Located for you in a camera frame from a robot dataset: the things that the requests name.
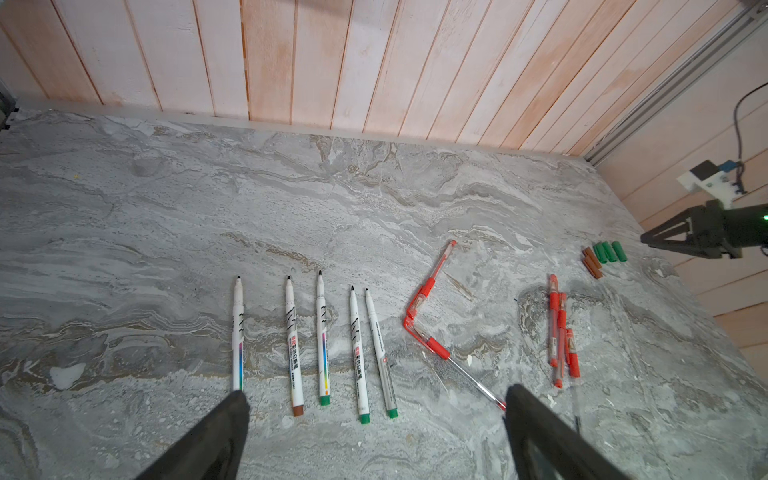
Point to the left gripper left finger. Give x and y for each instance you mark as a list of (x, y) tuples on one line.
[(212, 449)]

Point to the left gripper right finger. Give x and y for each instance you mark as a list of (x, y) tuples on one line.
[(545, 447)]

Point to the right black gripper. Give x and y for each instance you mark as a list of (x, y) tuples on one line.
[(704, 229)]

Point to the red gel pen cluster three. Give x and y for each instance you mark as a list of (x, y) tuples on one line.
[(572, 361)]

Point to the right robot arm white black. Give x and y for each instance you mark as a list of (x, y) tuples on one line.
[(748, 226)]

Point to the red gel pen cluster one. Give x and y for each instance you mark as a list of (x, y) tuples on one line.
[(554, 303)]

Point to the red gel pen cluster two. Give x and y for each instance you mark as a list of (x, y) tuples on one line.
[(561, 340)]

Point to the red gel pen short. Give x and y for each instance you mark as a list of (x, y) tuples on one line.
[(431, 344)]

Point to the red gel pen top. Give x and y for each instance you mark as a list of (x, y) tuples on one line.
[(423, 293)]

